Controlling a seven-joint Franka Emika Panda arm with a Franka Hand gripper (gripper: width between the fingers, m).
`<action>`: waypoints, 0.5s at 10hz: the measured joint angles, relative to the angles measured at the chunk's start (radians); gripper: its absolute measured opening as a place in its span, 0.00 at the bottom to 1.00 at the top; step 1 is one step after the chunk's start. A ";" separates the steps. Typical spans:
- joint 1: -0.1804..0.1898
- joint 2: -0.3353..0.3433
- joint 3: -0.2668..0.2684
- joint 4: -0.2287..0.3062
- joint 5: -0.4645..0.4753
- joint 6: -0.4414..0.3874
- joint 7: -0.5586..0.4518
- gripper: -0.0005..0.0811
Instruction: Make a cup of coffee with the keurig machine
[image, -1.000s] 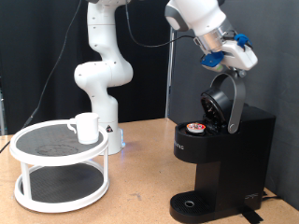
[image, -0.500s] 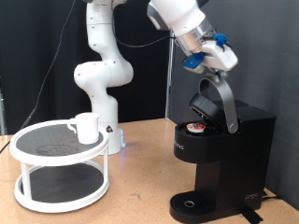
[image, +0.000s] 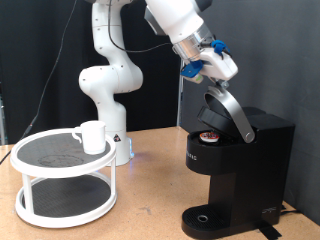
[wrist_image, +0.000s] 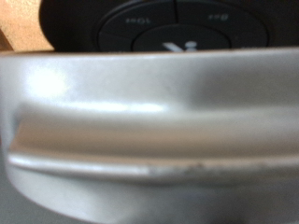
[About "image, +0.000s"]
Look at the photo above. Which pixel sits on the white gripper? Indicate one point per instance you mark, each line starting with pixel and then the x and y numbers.
pixel 220 66

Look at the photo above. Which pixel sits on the white coffee pod red lid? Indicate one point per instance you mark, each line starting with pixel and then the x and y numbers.
pixel 209 136

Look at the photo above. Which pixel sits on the white ceramic mug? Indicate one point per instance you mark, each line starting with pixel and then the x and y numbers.
pixel 93 140

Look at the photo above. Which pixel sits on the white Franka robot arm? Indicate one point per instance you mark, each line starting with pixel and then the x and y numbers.
pixel 110 80

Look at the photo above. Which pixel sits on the black Keurig coffee machine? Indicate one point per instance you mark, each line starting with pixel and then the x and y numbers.
pixel 253 173

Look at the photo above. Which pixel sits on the black backdrop curtain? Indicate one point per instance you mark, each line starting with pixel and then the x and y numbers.
pixel 160 110

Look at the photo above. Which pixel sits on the dark grey partition panel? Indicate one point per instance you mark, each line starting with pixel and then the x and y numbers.
pixel 293 50

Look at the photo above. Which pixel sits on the black tape strip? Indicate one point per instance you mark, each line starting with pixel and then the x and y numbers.
pixel 270 231

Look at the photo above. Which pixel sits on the white two-tier turntable stand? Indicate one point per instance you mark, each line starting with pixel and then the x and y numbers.
pixel 63 170

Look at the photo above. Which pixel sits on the black round grip liner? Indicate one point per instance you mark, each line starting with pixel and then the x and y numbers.
pixel 50 153
pixel 70 196

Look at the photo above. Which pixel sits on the wrist camera on blue mount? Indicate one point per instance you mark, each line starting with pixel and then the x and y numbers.
pixel 191 70

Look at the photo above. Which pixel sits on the silver vertical metal post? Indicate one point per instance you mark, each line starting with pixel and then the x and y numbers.
pixel 180 106

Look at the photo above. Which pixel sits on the grey metal frame bar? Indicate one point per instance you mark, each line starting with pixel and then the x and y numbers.
pixel 2 126

